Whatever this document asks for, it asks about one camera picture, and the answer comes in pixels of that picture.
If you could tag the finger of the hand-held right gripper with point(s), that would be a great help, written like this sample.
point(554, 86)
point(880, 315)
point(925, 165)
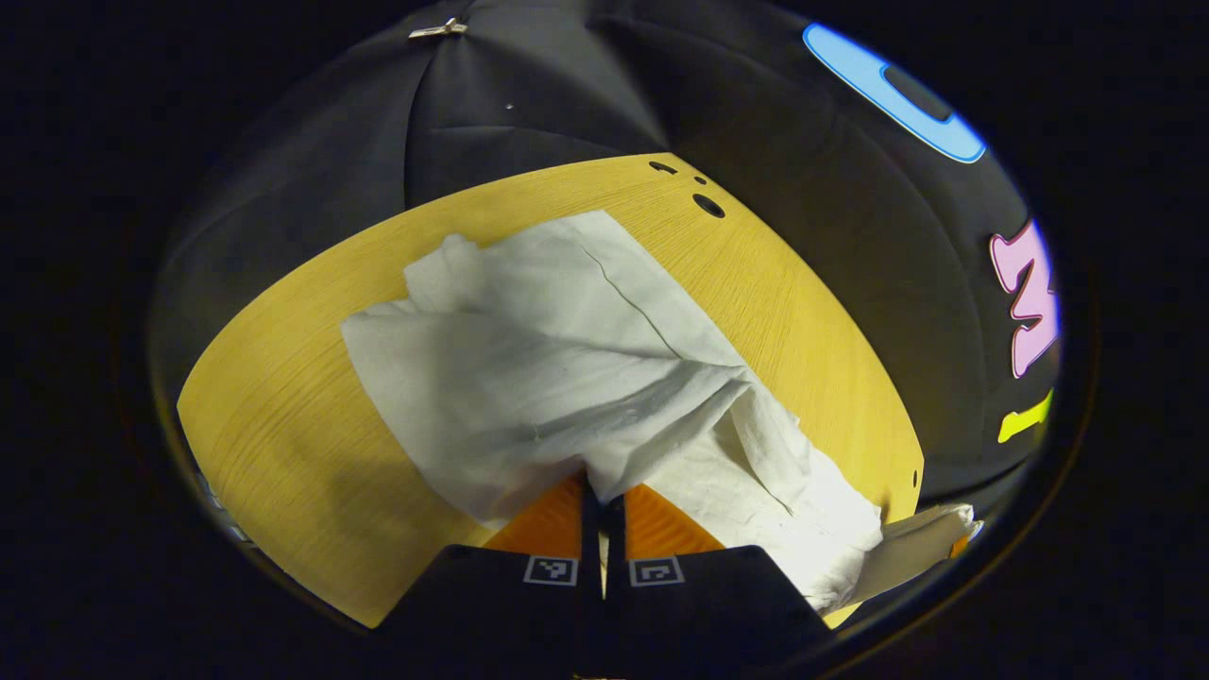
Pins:
point(962, 546)

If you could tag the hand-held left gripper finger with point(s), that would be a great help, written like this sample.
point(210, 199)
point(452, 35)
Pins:
point(591, 534)
point(614, 538)

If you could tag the white jeans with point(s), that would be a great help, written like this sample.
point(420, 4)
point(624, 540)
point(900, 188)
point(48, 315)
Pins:
point(529, 378)

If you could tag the black backdrop cloth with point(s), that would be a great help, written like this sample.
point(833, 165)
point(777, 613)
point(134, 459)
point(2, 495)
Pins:
point(529, 94)

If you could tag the small pale clip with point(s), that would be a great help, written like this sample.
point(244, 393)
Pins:
point(437, 28)

